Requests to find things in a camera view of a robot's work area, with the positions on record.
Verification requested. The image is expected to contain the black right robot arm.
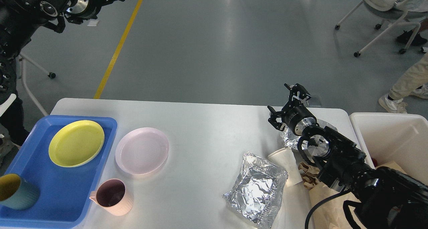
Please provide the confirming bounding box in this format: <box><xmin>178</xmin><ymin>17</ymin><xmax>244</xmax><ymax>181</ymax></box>
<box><xmin>268</xmin><ymin>83</ymin><xmax>428</xmax><ymax>229</ymax></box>

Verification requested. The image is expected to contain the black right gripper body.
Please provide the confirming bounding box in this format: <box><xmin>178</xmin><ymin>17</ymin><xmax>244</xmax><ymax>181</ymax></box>
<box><xmin>283</xmin><ymin>102</ymin><xmax>317</xmax><ymax>136</ymax></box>

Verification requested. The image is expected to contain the yellow plate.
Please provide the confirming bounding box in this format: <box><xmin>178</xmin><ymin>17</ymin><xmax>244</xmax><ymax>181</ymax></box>
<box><xmin>48</xmin><ymin>120</ymin><xmax>105</xmax><ymax>167</ymax></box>

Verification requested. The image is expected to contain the person in beige trousers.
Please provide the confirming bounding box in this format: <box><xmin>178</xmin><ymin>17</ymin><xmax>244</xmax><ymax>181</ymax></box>
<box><xmin>379</xmin><ymin>53</ymin><xmax>428</xmax><ymax>114</ymax></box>

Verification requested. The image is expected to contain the pink plate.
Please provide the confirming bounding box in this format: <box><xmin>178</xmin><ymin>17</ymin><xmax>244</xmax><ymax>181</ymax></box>
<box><xmin>115</xmin><ymin>127</ymin><xmax>170</xmax><ymax>176</ymax></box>

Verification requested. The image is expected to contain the white plastic bin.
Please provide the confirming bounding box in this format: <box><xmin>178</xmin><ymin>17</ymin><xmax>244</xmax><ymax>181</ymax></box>
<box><xmin>350</xmin><ymin>113</ymin><xmax>428</xmax><ymax>184</ymax></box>

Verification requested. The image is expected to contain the teal mug yellow inside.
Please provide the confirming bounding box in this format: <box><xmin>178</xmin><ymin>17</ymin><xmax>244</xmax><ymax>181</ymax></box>
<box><xmin>0</xmin><ymin>173</ymin><xmax>40</xmax><ymax>210</ymax></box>

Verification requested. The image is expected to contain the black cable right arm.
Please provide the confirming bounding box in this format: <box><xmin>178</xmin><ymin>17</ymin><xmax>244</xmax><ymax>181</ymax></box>
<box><xmin>305</xmin><ymin>188</ymin><xmax>351</xmax><ymax>229</ymax></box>

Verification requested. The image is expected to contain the white rolling office chair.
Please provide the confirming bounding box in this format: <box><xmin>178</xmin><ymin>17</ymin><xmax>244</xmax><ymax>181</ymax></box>
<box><xmin>335</xmin><ymin>0</ymin><xmax>427</xmax><ymax>58</ymax></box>

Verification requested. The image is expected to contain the large crumpled foil sheet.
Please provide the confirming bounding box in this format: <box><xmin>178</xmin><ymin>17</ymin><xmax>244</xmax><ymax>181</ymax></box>
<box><xmin>223</xmin><ymin>152</ymin><xmax>288</xmax><ymax>229</ymax></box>

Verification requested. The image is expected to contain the small crumpled foil ball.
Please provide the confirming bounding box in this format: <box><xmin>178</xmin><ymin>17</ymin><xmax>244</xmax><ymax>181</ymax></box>
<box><xmin>281</xmin><ymin>119</ymin><xmax>338</xmax><ymax>151</ymax></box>

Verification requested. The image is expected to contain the brown paper bag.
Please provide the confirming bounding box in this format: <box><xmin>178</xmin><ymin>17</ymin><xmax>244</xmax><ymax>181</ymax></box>
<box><xmin>298</xmin><ymin>161</ymin><xmax>407</xmax><ymax>229</ymax></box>

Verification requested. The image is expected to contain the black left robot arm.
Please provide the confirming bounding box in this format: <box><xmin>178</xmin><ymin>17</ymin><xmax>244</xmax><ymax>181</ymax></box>
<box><xmin>0</xmin><ymin>0</ymin><xmax>124</xmax><ymax>94</ymax></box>

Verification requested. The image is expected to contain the blue plastic tray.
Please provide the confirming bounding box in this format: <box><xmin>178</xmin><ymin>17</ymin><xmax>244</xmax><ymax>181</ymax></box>
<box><xmin>0</xmin><ymin>115</ymin><xmax>117</xmax><ymax>229</ymax></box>

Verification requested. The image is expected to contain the white chair frame left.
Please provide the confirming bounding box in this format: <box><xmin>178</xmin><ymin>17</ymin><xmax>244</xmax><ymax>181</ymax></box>
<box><xmin>0</xmin><ymin>53</ymin><xmax>57</xmax><ymax>146</ymax></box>

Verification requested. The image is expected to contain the white paper cup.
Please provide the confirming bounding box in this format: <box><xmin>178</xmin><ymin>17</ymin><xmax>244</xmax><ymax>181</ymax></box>
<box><xmin>267</xmin><ymin>148</ymin><xmax>302</xmax><ymax>187</ymax></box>

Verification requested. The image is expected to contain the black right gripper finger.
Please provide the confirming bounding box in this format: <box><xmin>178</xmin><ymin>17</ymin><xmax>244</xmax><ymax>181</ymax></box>
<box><xmin>267</xmin><ymin>106</ymin><xmax>287</xmax><ymax>131</ymax></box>
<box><xmin>284</xmin><ymin>83</ymin><xmax>312</xmax><ymax>107</ymax></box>

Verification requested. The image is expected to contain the pink ribbed mug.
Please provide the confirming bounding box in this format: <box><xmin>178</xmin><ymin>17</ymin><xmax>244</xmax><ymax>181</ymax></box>
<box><xmin>89</xmin><ymin>178</ymin><xmax>133</xmax><ymax>216</ymax></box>

